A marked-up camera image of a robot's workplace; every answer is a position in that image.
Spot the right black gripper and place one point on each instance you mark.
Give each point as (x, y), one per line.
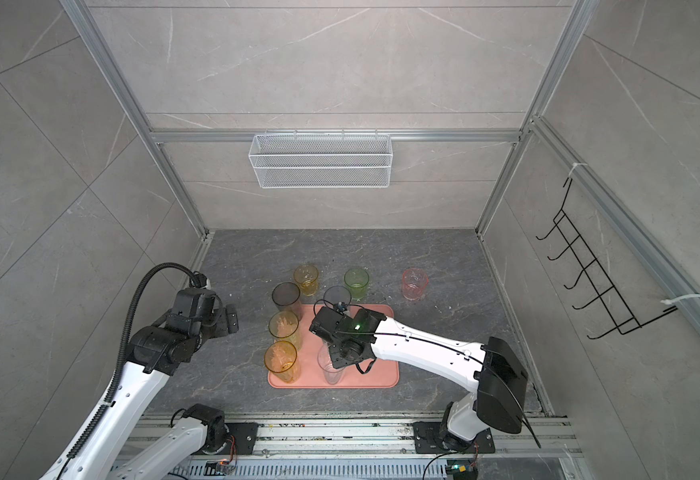
(337, 360)

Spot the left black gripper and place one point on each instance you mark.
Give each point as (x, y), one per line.
(225, 319)

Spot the clear glass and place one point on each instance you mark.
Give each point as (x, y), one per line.
(331, 374)

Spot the pink plastic tray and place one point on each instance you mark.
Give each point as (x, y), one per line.
(383, 374)

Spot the tall blue glass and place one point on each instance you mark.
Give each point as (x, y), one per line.
(338, 296)

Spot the short green glass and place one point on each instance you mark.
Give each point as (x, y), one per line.
(357, 280)

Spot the light green tall glass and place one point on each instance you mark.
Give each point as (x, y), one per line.
(285, 326)

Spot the tall yellow glass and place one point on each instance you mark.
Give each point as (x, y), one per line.
(281, 360)

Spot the short yellow glass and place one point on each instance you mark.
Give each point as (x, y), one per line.
(306, 276)

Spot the dark grey tall glass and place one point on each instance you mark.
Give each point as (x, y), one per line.
(287, 297)

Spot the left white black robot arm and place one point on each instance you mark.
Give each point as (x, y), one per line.
(145, 362)

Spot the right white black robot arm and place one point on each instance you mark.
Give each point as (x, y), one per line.
(493, 377)

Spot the pink short glass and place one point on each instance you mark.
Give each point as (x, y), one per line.
(414, 283)

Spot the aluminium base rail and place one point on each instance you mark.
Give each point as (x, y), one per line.
(310, 436)

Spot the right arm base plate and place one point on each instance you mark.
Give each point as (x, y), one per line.
(433, 438)

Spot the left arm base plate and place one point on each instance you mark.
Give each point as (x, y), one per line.
(243, 435)

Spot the white wire mesh basket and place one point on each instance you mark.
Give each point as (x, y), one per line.
(316, 161)

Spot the black wire hook rack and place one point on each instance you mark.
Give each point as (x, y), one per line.
(592, 271)

